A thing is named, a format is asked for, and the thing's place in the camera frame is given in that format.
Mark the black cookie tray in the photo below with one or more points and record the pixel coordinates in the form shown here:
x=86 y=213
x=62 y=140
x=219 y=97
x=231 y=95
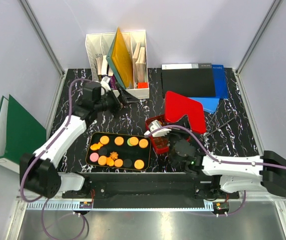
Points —
x=124 y=151

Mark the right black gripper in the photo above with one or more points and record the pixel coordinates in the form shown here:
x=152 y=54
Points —
x=184 y=121

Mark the white file organizer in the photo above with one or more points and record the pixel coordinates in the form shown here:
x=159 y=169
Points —
x=97 y=46

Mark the small fish cookie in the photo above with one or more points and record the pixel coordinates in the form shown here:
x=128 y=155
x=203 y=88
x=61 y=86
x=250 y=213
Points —
x=110 y=162

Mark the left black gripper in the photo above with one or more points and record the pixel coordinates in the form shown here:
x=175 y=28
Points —
x=123 y=98

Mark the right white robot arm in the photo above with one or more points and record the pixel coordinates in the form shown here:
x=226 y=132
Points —
x=231 y=174

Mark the lower round biscuit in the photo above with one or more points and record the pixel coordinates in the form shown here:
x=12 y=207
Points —
x=102 y=160

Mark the swirl meringue cookie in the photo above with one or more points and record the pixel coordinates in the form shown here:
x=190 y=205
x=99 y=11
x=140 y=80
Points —
x=114 y=155

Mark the red tin box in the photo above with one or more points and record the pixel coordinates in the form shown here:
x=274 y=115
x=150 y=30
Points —
x=161 y=143

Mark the yellow teal book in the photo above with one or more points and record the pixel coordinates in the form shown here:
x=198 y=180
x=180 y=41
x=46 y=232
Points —
x=119 y=60

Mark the green ring binder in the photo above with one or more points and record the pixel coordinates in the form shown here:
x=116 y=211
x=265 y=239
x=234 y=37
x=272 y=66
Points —
x=20 y=133

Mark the black folder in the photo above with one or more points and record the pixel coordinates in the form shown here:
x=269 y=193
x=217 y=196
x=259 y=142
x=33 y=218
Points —
x=189 y=80

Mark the orange small box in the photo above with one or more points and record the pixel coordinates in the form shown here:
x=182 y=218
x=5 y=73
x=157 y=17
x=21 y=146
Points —
x=142 y=85

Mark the black sandwich cookie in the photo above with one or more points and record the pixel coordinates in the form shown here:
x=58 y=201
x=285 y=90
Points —
x=102 y=151
x=127 y=163

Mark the fish shaped cookie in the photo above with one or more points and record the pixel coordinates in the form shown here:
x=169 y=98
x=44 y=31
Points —
x=96 y=146

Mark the plain round orange cookie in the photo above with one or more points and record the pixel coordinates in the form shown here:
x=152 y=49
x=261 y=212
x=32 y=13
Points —
x=118 y=163

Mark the large round biscuit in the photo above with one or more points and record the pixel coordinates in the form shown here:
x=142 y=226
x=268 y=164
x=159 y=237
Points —
x=104 y=140

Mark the corner round biscuit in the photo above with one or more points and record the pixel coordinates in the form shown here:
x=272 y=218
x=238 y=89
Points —
x=139 y=164

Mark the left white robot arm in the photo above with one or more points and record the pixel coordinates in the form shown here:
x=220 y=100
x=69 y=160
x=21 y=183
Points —
x=38 y=170

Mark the round biscuit behind green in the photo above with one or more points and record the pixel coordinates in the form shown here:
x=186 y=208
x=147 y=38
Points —
x=119 y=141

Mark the pink sandwich cookie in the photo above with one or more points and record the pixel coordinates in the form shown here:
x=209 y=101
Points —
x=94 y=157

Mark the red tin lid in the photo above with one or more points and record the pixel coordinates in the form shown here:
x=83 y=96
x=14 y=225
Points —
x=177 y=106

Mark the far right round biscuit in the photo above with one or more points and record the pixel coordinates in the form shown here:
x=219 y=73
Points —
x=143 y=143

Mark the light blue folder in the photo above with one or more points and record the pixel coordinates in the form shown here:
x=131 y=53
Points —
x=209 y=104

